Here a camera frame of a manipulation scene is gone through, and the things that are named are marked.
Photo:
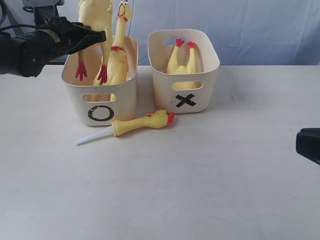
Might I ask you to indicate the whole yellow rubber chicken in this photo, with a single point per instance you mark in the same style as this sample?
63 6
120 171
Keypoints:
118 62
97 14

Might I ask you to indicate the blue backdrop cloth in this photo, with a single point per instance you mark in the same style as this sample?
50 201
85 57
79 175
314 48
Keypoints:
243 32

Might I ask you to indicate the detached yellow chicken head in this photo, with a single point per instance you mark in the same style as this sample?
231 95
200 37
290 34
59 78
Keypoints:
154 120

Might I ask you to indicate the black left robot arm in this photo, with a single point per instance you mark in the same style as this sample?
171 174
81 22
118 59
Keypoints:
25 49

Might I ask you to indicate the headless yellow rubber chicken body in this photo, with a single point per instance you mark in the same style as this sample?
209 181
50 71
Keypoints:
174 68

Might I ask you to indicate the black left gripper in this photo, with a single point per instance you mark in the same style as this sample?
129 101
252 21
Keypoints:
54 39

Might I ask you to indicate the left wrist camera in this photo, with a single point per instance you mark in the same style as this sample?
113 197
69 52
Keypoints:
42 10

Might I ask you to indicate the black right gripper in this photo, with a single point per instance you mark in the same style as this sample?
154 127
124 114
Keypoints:
308 143

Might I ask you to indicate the cream bin marked X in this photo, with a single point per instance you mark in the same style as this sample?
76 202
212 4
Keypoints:
160 45

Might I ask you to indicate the cream bin marked O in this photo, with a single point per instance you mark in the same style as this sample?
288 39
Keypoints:
99 105

